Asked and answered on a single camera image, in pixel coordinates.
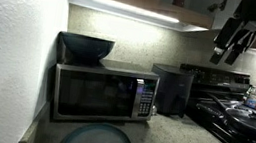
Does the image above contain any clear bottle with blue label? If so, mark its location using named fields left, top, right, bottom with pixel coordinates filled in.
left=244, top=86, right=256, bottom=109

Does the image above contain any under-cabinet light strip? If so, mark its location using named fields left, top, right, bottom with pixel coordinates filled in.
left=89, top=0, right=182, bottom=24

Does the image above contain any black stove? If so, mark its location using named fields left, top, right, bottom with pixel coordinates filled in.
left=168, top=62, right=256, bottom=143

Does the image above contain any black air fryer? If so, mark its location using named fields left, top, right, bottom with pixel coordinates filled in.
left=145, top=62, right=196, bottom=119

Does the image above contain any black frying pan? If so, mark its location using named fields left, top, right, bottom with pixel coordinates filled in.
left=202, top=92, right=256, bottom=137

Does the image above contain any stainless steel microwave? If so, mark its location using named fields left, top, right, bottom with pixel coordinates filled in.
left=48, top=51, right=163, bottom=135

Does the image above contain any dark blue bowl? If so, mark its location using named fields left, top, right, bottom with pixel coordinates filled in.
left=56, top=31, right=116, bottom=67

